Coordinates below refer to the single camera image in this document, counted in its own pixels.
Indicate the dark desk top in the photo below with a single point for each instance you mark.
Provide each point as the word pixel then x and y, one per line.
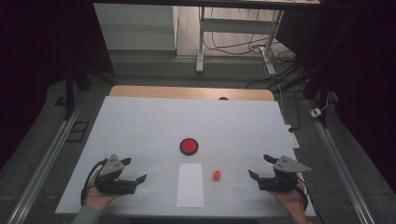
pixel 218 3

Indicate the person's left hand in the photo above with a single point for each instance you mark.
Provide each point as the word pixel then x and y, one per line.
pixel 97 199

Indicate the white power strip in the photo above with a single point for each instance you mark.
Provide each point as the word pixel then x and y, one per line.
pixel 294 140

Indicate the red ink pad black case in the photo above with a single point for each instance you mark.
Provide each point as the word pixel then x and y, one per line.
pixel 189 146

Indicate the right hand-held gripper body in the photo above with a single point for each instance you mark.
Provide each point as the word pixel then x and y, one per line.
pixel 285 166

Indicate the wooden table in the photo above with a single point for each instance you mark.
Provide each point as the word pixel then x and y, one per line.
pixel 186 92

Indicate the white desk frame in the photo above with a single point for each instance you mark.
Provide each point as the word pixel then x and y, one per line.
pixel 236 25

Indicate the person's right hand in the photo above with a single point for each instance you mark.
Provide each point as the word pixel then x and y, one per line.
pixel 291 199

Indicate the white plug adapter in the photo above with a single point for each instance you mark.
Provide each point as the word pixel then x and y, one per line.
pixel 315 113

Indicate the orange stamp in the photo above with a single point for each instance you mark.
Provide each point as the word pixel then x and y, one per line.
pixel 217 175

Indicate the dark round table grommet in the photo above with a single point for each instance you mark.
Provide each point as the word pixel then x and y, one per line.
pixel 223 98

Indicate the white cabinet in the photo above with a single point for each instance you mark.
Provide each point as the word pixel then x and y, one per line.
pixel 137 28

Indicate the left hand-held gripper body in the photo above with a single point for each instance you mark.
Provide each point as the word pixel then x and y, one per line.
pixel 111 168

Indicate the white table mat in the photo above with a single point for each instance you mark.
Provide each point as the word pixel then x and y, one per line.
pixel 155 124

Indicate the black metal stand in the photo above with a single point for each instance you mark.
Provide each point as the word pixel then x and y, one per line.
pixel 69 93
pixel 323 77

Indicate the white paper sheet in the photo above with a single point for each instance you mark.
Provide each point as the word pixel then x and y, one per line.
pixel 190 186

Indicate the black floor frame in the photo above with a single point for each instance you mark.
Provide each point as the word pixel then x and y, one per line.
pixel 77 132

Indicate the aluminium floor rail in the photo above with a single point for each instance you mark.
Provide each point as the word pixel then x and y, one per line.
pixel 46 161
pixel 339 161

